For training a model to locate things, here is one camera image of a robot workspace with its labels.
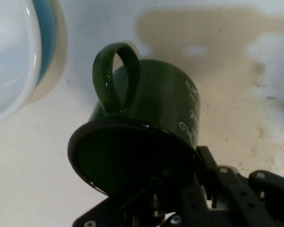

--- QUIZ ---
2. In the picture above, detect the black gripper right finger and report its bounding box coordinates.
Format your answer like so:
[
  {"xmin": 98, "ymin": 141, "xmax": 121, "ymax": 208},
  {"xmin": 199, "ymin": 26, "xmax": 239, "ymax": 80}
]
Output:
[{"xmin": 181, "ymin": 146, "xmax": 284, "ymax": 227}]

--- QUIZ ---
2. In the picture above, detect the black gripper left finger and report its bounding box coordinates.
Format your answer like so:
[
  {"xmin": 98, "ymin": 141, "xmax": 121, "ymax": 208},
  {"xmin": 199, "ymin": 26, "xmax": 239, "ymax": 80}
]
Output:
[{"xmin": 72, "ymin": 170, "xmax": 178, "ymax": 227}]

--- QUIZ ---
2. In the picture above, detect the green enamel mug white lettering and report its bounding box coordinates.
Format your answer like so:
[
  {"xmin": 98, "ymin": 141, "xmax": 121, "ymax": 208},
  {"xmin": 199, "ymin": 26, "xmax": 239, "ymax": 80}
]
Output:
[{"xmin": 67, "ymin": 42, "xmax": 204, "ymax": 197}]

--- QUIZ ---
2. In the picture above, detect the blue bowl white inside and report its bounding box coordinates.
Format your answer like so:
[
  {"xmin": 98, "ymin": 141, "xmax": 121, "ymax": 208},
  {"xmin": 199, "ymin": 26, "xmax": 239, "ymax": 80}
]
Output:
[{"xmin": 0, "ymin": 0, "xmax": 69, "ymax": 125}]

